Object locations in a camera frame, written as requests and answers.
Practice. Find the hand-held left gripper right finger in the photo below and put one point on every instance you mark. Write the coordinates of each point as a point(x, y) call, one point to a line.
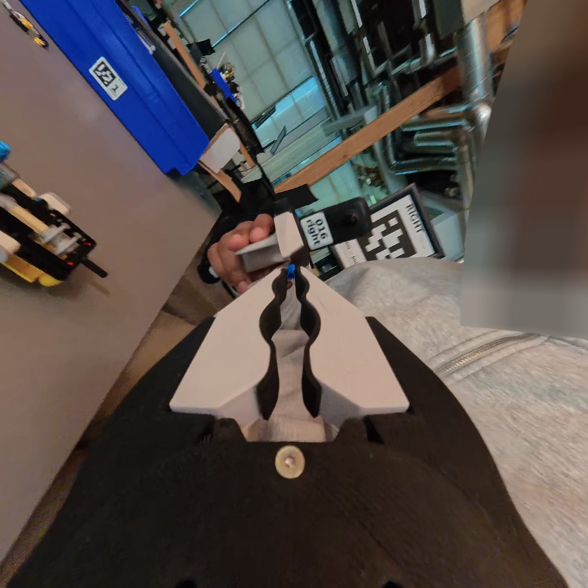
point(358, 367)

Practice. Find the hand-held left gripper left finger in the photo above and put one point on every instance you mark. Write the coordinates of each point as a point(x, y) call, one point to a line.
point(216, 367)

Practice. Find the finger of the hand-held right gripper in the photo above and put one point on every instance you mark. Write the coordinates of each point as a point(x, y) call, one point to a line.
point(288, 234)
point(257, 257)

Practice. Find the black yellow lego vehicle model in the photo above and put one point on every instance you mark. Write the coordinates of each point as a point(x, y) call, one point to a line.
point(46, 229)

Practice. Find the person's right forearm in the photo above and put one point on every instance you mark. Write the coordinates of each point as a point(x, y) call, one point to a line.
point(289, 312)

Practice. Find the small yellow black lego piece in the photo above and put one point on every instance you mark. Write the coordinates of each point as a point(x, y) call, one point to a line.
point(32, 30)

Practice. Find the person's right hand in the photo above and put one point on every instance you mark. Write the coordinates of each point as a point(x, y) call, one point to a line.
point(229, 262)

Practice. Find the wooden ceiling beam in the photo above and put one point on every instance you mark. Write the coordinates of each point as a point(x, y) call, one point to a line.
point(367, 133)

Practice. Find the silver metal pipe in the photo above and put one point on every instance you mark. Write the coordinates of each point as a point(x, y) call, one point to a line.
point(473, 59)

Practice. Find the blue storage bin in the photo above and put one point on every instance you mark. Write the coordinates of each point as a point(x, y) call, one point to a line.
point(138, 92)

